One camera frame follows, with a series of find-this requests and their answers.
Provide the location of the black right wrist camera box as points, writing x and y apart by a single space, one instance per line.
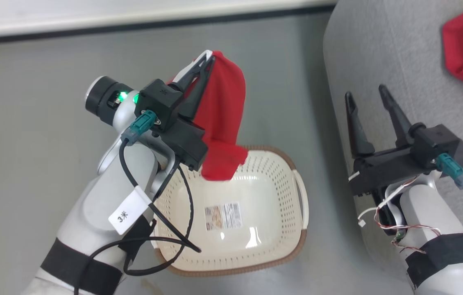
434 143

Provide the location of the black tape on right arm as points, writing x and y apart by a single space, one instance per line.
440 256

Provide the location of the teal camera connector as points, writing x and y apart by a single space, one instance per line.
450 168
139 127

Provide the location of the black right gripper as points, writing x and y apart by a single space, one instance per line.
387 170

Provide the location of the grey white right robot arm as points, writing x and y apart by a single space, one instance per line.
432 221

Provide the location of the printed sticker in basket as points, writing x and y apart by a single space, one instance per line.
223 216

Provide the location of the grey fabric sofa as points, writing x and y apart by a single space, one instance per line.
395 49

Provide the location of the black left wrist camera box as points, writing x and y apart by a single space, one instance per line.
157 104

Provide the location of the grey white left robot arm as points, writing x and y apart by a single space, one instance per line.
100 196

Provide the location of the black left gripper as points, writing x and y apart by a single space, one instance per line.
186 141

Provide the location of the teal right camera connector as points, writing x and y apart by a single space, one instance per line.
450 168

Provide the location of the teal left camera connector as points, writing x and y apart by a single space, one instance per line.
139 127

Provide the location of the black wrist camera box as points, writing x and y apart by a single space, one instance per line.
157 104
434 143

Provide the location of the red garment with white collar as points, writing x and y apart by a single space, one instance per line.
223 114

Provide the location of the black tape on left arm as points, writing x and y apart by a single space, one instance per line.
76 266

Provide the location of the cream perforated laundry basket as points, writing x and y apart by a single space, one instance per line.
256 184

